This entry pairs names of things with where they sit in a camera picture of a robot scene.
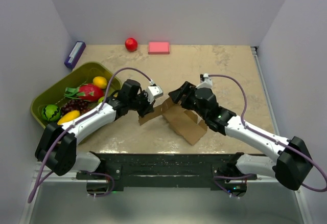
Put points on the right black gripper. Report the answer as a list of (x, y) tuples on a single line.
[(185, 89)]

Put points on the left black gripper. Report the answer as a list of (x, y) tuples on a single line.
[(148, 108)]

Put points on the brown cardboard box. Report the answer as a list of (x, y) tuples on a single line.
[(182, 121)]

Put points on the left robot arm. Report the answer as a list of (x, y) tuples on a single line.
[(57, 148)]

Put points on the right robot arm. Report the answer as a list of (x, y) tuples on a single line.
[(286, 160)]

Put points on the pink box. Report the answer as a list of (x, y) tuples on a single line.
[(160, 48)]

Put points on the purple box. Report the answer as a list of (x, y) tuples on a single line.
[(75, 54)]

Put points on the red dragon fruit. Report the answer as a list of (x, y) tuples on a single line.
[(87, 92)]

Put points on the purple grapes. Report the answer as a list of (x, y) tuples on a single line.
[(76, 104)]

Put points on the red apple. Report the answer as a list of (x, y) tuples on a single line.
[(131, 44)]

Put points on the yellow mango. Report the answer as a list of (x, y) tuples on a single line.
[(69, 117)]

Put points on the olive green basket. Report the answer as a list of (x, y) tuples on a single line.
[(55, 94)]

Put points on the toy watermelon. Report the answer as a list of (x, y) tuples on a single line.
[(51, 113)]

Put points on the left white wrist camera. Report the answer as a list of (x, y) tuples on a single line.
[(153, 92)]

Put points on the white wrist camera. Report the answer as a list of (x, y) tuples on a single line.
[(153, 92), (205, 81)]

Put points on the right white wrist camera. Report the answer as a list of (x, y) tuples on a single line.
[(205, 81)]

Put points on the black base frame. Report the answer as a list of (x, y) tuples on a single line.
[(119, 171)]

